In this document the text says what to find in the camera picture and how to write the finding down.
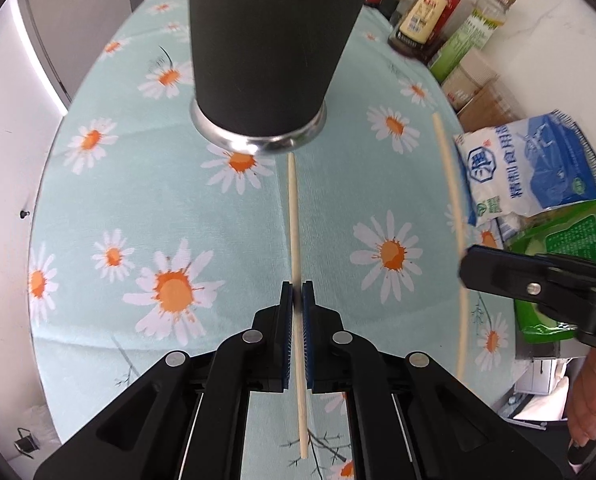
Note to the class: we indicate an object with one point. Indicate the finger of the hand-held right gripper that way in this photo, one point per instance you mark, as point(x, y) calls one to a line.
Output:
point(507, 272)

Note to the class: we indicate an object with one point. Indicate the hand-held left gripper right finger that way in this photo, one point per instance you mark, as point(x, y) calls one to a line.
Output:
point(309, 330)

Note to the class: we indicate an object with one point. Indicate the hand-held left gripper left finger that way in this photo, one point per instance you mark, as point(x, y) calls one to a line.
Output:
point(286, 330)

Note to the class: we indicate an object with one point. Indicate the single pale bamboo chopstick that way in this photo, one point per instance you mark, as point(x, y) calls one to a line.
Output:
point(452, 180)
point(294, 220)

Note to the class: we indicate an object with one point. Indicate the black cup with steel rim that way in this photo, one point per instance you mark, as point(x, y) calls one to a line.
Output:
point(263, 35)

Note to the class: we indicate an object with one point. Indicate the person's right hand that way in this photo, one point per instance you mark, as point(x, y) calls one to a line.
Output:
point(592, 400)

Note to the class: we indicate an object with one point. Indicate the green printed food bag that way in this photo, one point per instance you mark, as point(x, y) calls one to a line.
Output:
point(567, 235)

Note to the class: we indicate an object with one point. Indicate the white plastic box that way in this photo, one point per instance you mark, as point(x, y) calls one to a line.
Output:
point(537, 380)

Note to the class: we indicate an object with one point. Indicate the white and blue salt bag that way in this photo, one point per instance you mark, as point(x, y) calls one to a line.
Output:
point(527, 170)

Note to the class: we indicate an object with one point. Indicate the brown cardboard box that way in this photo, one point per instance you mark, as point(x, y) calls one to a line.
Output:
point(492, 107)

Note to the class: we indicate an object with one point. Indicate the jar of pale grains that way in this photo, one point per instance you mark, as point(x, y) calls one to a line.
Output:
point(470, 77)

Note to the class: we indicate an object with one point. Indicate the light blue daisy tablecloth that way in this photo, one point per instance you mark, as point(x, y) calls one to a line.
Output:
point(128, 185)

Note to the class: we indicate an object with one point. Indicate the green label bottle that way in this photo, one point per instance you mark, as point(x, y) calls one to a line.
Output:
point(465, 40)

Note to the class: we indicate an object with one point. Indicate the dark sauce bottle yellow label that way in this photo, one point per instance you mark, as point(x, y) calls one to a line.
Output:
point(420, 20)

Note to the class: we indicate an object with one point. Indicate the small black metal clip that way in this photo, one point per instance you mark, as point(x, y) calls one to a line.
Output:
point(25, 445)

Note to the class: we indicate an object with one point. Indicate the grey cabinet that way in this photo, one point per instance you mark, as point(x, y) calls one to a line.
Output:
point(93, 5)

